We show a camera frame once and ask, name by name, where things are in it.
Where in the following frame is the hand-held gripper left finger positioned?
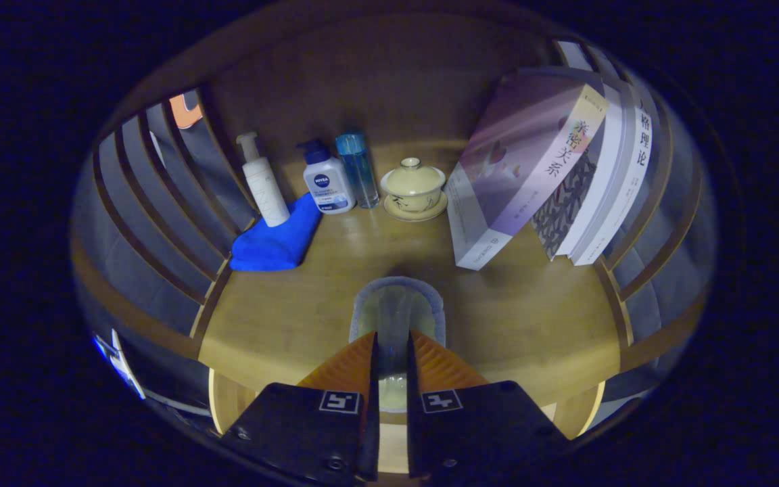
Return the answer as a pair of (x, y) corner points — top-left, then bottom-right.
(219, 330), (381, 484)

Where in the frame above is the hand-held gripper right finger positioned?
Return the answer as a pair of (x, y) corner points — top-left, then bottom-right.
(406, 329), (569, 481)

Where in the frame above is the wooden countertop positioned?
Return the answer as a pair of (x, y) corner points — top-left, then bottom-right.
(197, 139), (623, 410)

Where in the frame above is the wooden cabinet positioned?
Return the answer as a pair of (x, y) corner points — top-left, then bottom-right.
(72, 0), (718, 474)

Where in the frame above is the blue folded cloth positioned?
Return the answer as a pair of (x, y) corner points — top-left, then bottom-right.
(229, 192), (323, 273)

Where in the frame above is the yellow lidded tea cup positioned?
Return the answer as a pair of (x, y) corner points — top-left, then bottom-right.
(380, 157), (449, 223)

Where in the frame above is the white bottle with blue cap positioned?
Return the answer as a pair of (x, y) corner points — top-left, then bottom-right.
(297, 139), (356, 215)

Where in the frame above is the translucent blue bottle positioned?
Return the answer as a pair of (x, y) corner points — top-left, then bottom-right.
(335, 132), (381, 209)

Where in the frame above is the dark patterned book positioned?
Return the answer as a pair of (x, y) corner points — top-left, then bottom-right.
(530, 150), (598, 261)

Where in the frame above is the white pump bottle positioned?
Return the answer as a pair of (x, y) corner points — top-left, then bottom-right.
(236, 131), (291, 228)

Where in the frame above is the purple book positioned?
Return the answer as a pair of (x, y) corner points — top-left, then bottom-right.
(445, 71), (608, 271)

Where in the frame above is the white book with printed spine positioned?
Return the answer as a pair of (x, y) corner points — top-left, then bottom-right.
(572, 95), (654, 266)

